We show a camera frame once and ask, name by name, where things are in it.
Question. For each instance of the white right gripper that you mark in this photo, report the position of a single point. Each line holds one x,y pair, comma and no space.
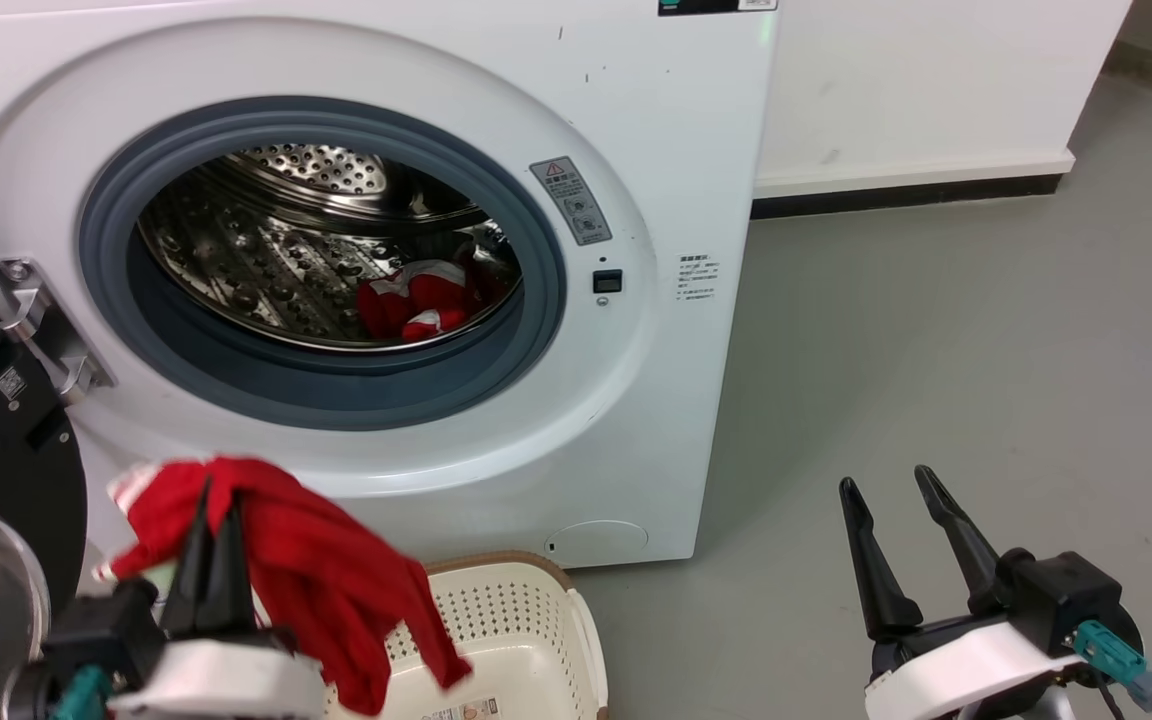
956,680

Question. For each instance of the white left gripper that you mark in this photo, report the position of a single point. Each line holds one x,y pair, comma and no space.
226,680

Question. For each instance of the red garment with white trim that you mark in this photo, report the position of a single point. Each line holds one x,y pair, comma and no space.
316,560

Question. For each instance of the cream perforated laundry basket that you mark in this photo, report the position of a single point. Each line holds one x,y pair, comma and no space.
516,620

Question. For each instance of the white front-load washing machine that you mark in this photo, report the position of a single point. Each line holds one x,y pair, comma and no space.
656,150

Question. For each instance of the grey rubber door gasket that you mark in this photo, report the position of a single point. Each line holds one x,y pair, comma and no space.
336,390

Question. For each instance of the paper label sticker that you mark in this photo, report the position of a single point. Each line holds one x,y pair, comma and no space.
461,711

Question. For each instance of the metal door hinge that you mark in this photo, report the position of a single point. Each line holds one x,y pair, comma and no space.
36,310

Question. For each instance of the round white filter cover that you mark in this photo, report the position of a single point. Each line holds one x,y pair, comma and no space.
596,540

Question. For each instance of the stainless steel washer drum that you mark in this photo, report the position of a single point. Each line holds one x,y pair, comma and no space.
236,250

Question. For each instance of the red and white garment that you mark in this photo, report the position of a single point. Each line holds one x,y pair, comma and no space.
426,295

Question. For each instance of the small printed text label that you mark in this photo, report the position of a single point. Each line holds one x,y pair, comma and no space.
697,277

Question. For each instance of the black door latch slot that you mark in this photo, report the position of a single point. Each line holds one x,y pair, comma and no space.
607,281

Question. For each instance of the grey warning sticker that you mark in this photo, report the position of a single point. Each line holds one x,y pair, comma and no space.
571,200

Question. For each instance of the black panel label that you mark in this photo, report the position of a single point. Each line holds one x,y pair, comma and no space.
716,6

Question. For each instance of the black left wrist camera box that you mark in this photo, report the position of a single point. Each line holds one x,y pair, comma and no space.
101,630

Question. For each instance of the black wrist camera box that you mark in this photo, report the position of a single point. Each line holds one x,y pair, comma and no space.
101,630
1066,595

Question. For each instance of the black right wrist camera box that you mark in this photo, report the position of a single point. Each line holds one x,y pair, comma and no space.
1066,595

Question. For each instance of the teal left camera connector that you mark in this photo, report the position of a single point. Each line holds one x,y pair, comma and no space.
84,695

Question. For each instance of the teal camera connector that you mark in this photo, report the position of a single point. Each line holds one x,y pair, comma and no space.
1111,652
84,695

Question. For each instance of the teal right camera connector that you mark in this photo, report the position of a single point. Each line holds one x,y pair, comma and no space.
1111,652

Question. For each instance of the black wall baseboard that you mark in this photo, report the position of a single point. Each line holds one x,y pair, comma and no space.
886,195

